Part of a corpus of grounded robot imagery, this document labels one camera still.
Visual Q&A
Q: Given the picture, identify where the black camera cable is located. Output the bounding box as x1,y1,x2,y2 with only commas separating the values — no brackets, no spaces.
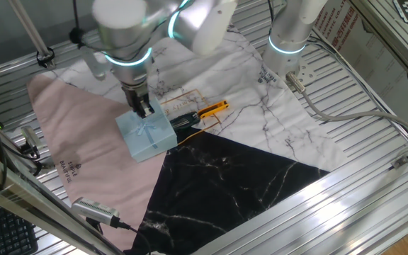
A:
118,219,152,255

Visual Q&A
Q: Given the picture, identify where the black keyboard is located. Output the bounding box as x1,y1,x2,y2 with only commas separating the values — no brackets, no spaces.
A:
0,196,39,255

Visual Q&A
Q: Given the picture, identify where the light blue ribboned casing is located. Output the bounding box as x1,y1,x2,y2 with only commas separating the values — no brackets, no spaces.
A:
115,97,179,164

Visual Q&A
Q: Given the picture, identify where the small metal corner bracket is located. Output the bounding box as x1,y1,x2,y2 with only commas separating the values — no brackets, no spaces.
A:
390,155,408,170

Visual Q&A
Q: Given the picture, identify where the black camera ball mount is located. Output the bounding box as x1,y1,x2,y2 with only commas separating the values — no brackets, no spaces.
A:
19,143,55,170

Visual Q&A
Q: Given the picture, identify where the cardboard box with red print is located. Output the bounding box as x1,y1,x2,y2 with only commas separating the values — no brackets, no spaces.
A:
312,0,408,139

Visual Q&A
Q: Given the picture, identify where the small grey camera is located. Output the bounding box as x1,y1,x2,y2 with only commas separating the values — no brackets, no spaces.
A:
20,125,44,152

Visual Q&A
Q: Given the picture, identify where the silver depth camera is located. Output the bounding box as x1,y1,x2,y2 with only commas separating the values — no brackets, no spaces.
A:
71,197,120,227

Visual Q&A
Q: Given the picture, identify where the aluminium frame beam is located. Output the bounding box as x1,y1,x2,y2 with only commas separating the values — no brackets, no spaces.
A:
0,143,125,255

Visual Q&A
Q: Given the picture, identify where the marble pink black tablecloth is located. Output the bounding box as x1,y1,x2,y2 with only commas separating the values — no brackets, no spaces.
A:
26,19,349,255

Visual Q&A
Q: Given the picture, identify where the black rod clamp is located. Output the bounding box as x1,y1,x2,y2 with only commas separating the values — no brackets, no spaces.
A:
35,47,56,69

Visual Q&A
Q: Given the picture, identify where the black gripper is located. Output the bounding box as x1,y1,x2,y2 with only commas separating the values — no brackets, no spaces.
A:
120,81,156,120

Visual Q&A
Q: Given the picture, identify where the yellow folding hex key set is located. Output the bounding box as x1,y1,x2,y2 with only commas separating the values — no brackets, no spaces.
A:
196,100,230,120

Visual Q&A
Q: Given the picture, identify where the silver wrist bracket black knob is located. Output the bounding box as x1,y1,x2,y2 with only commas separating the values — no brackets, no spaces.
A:
69,27,108,81

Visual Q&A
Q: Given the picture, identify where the grey metal rod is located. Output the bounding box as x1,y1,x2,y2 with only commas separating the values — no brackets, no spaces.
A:
8,0,55,68

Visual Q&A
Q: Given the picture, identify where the thick grey robot cable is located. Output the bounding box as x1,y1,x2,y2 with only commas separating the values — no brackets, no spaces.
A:
285,72,408,143

